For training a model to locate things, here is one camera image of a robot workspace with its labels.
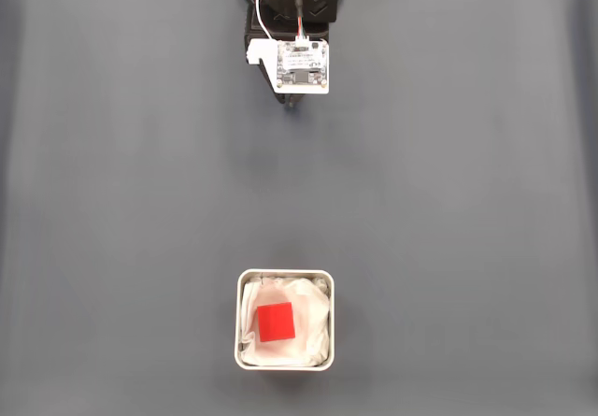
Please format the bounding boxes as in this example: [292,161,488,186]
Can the dark grey table mat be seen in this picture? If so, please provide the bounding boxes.
[0,0,598,416]

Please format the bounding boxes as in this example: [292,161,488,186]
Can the beige square box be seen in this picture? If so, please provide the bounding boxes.
[234,267,335,372]

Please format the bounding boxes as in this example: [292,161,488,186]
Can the white crumpled tissue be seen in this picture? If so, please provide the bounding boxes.
[240,271,332,368]

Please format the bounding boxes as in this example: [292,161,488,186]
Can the white and red servo cable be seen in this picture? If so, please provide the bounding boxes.
[254,0,281,43]

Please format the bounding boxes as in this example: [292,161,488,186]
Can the red cube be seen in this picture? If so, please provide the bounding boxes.
[256,301,297,343]

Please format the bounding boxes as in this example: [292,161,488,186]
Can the camera board on white mount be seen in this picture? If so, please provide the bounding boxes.
[243,37,331,95]

